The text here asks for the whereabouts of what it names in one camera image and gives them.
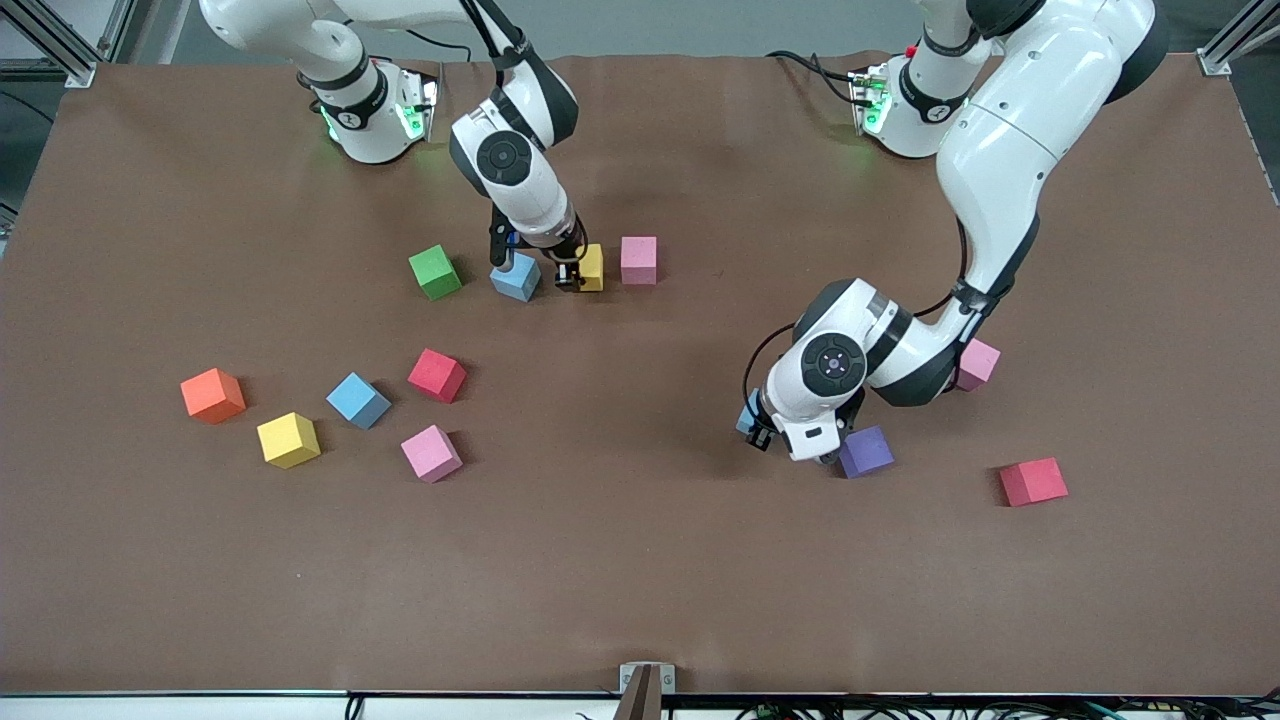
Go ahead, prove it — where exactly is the black base cable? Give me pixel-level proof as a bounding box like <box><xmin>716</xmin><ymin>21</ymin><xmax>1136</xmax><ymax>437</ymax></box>
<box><xmin>402</xmin><ymin>26</ymin><xmax>473</xmax><ymax>63</ymax></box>
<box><xmin>766</xmin><ymin>48</ymin><xmax>863</xmax><ymax>109</ymax></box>

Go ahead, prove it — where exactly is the aluminium frame profile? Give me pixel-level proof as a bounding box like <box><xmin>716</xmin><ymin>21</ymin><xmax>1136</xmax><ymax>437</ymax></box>
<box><xmin>1197</xmin><ymin>0</ymin><xmax>1280</xmax><ymax>78</ymax></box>
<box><xmin>0</xmin><ymin>0</ymin><xmax>138</xmax><ymax>89</ymax></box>

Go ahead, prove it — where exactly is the purple foam cube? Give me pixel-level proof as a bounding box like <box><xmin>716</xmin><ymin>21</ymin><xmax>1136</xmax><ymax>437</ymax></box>
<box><xmin>838</xmin><ymin>425</ymin><xmax>896</xmax><ymax>480</ymax></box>

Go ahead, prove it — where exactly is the red foam cube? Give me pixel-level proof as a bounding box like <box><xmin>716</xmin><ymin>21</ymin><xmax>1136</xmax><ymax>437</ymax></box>
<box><xmin>407</xmin><ymin>348</ymin><xmax>468</xmax><ymax>405</ymax></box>
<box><xmin>999</xmin><ymin>457</ymin><xmax>1069</xmax><ymax>508</ymax></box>

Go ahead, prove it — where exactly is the large table cover mat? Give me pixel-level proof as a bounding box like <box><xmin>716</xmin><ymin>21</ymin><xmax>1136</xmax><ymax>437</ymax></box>
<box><xmin>0</xmin><ymin>50</ymin><xmax>1280</xmax><ymax>698</ymax></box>

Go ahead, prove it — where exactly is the black right base cable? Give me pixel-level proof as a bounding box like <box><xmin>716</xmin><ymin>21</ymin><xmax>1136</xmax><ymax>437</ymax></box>
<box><xmin>402</xmin><ymin>26</ymin><xmax>473</xmax><ymax>63</ymax></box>

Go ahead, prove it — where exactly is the orange foam cube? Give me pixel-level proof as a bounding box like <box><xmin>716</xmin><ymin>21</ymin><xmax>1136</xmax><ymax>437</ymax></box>
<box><xmin>180</xmin><ymin>367</ymin><xmax>247</xmax><ymax>425</ymax></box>

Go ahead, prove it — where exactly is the black left base cable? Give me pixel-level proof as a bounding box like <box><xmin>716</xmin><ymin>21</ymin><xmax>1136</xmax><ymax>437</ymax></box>
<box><xmin>766</xmin><ymin>48</ymin><xmax>863</xmax><ymax>109</ymax></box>

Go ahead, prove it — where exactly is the green foam cube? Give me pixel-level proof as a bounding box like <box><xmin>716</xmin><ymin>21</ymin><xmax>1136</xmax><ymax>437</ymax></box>
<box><xmin>408</xmin><ymin>244</ymin><xmax>463</xmax><ymax>302</ymax></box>

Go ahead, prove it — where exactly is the grey camera pole bracket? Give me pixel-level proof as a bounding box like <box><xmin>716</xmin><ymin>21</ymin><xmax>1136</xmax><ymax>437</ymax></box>
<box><xmin>612</xmin><ymin>662</ymin><xmax>678</xmax><ymax>720</ymax></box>

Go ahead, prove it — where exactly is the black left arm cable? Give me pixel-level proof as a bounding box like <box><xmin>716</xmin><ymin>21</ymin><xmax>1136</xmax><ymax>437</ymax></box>
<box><xmin>742</xmin><ymin>318</ymin><xmax>805</xmax><ymax>413</ymax></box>

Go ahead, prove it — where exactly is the pink foam cube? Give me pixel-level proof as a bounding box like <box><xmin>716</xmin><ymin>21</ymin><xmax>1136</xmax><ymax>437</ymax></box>
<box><xmin>400</xmin><ymin>424</ymin><xmax>464</xmax><ymax>485</ymax></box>
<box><xmin>955</xmin><ymin>338</ymin><xmax>1002</xmax><ymax>393</ymax></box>
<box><xmin>620</xmin><ymin>236</ymin><xmax>659</xmax><ymax>287</ymax></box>

